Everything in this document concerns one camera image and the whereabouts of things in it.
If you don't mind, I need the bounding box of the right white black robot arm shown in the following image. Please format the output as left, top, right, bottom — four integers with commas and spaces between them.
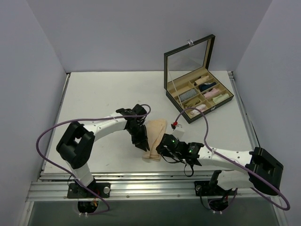
156, 134, 284, 196

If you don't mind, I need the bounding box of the right side aluminium rail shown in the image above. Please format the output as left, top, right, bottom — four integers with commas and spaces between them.
227, 71, 261, 148

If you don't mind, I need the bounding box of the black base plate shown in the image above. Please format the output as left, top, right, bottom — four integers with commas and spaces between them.
67, 182, 111, 199
194, 180, 235, 196

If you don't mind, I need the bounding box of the navy rolled cloth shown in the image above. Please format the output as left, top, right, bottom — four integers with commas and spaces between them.
198, 82, 217, 92

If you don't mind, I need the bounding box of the grey striped rolled cloth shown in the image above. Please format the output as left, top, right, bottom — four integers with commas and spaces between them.
179, 89, 198, 102

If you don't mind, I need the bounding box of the beige rolled cloth top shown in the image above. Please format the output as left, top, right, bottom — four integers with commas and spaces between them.
194, 75, 209, 86

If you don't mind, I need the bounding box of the black compartment storage box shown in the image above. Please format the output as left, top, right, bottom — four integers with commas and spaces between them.
164, 34, 234, 124

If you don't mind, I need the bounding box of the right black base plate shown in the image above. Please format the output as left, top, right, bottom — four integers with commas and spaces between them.
194, 180, 235, 196

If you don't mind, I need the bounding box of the aluminium front rail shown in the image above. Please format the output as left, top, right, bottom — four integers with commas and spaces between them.
25, 178, 282, 202

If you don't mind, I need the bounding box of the beige underwear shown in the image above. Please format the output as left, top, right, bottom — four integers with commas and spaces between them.
142, 119, 167, 161

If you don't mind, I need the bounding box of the white pink rolled cloth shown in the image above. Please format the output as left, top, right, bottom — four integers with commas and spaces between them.
189, 104, 207, 117

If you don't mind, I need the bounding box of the aluminium rail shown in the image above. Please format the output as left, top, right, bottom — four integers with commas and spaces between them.
227, 71, 261, 148
25, 178, 282, 202

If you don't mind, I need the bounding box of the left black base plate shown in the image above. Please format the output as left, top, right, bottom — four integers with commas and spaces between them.
67, 182, 111, 199

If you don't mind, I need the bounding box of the cream rolled cloth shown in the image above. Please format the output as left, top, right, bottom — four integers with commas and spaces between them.
212, 93, 229, 104

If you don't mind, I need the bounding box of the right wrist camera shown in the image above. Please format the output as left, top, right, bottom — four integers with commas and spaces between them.
171, 124, 185, 140

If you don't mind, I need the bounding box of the tan rolled cloth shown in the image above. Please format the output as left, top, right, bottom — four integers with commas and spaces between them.
183, 97, 201, 108

